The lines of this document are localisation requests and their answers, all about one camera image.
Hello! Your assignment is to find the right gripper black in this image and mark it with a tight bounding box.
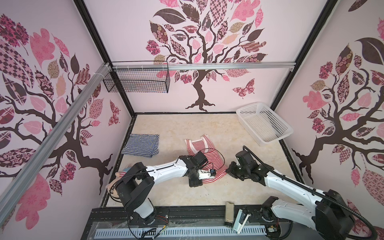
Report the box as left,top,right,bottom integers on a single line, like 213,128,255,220
224,161,250,180

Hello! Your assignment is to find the aluminium rail back horizontal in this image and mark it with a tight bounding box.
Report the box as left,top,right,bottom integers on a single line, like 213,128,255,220
113,62,296,71

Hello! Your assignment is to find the black corrugated cable conduit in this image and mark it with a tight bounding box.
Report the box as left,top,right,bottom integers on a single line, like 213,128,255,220
242,145,378,240

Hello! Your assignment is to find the white slotted cable duct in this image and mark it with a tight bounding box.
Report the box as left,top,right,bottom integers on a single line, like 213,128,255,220
93,226,267,240

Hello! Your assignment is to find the blue white striped tank top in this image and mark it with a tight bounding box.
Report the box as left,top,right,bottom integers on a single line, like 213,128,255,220
121,134,160,158

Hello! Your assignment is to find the white black handheld device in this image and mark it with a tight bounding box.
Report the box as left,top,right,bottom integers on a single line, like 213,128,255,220
233,209,251,235

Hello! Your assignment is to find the plush doll head toy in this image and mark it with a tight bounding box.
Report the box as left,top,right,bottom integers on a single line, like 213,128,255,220
106,168,130,194

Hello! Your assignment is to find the black wire mesh basket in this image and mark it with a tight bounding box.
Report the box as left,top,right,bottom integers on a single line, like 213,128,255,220
103,60,171,94

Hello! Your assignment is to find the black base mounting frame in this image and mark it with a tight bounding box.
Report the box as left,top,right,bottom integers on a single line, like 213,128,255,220
80,203,341,240

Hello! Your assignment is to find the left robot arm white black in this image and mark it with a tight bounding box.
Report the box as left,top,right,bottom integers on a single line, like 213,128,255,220
108,152,216,225

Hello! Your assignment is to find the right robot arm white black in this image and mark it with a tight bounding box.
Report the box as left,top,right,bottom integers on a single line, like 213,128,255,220
226,149,355,240

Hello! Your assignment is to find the red white striped tank top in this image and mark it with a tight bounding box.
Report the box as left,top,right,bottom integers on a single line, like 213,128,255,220
185,135,228,184

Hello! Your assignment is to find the small beige rectangular block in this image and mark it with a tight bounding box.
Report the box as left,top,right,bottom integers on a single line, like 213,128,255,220
224,202,235,228

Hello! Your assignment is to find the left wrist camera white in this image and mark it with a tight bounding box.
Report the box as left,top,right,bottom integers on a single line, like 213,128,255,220
198,169,216,180

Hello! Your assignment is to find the aluminium rail left diagonal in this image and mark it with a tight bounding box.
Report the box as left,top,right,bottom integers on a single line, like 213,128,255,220
1,63,110,224

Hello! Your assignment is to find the white plastic laundry basket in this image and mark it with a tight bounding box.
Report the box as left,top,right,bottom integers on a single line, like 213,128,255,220
236,102,294,146

